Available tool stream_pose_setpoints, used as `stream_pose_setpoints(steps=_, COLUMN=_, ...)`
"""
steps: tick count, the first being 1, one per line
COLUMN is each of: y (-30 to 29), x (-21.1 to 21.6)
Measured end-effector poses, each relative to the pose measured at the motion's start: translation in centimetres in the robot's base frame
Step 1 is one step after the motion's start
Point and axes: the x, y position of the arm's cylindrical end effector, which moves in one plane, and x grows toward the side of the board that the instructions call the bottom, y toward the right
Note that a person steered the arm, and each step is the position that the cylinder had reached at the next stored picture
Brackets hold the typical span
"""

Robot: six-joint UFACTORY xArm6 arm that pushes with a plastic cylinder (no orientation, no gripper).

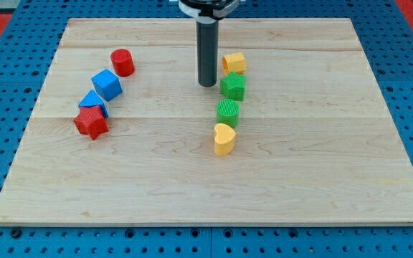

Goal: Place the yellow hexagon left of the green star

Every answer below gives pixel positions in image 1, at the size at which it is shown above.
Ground green cylinder block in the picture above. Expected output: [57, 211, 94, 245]
[216, 99, 240, 128]

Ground yellow hexagon block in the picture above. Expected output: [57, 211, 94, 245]
[222, 52, 247, 75]

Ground blue cube block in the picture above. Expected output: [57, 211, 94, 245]
[91, 70, 123, 102]

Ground yellow heart block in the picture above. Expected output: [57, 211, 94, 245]
[214, 123, 236, 156]

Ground red star block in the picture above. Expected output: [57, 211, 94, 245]
[73, 105, 109, 140]

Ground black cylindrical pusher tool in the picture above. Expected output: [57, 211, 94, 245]
[196, 17, 219, 87]

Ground blue triangle block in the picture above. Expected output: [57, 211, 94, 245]
[78, 90, 109, 118]

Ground wooden board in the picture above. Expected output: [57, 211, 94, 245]
[0, 18, 413, 227]

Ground green star block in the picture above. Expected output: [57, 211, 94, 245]
[219, 72, 247, 101]

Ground robot arm flange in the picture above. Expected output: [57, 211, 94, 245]
[179, 0, 241, 20]

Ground red cylinder block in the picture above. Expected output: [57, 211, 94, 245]
[110, 49, 135, 77]

